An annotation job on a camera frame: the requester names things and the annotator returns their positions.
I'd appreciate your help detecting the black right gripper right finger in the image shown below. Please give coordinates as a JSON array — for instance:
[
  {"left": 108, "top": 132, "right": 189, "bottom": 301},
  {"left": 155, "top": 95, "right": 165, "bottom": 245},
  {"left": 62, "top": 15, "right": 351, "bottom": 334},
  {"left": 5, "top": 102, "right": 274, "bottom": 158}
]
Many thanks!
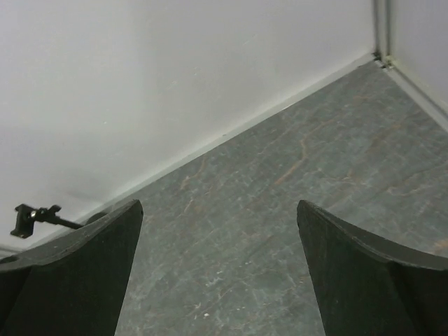
[{"left": 297, "top": 200, "right": 447, "bottom": 335}]

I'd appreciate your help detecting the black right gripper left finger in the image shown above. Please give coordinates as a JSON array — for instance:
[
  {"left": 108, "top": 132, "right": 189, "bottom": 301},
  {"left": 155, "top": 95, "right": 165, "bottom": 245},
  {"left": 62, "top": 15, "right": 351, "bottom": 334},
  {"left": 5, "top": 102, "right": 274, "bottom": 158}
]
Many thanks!
[{"left": 1, "top": 200, "right": 143, "bottom": 335}]

